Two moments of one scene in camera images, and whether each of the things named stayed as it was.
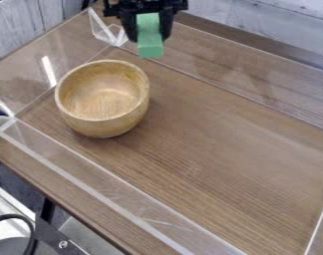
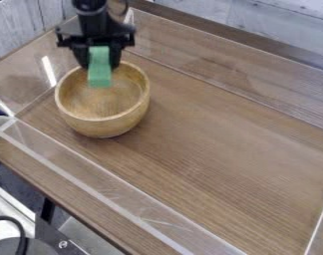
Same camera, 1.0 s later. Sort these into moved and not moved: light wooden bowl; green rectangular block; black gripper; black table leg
Moved: black gripper; green rectangular block
Not moved: black table leg; light wooden bowl
